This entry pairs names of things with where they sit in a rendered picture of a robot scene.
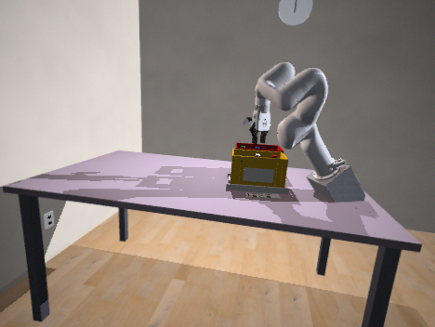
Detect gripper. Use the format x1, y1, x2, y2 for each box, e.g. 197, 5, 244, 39
250, 111, 270, 144

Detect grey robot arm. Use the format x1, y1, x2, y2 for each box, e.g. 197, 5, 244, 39
255, 62, 346, 180

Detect white paper pick list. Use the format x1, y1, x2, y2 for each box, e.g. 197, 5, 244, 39
246, 193, 281, 199

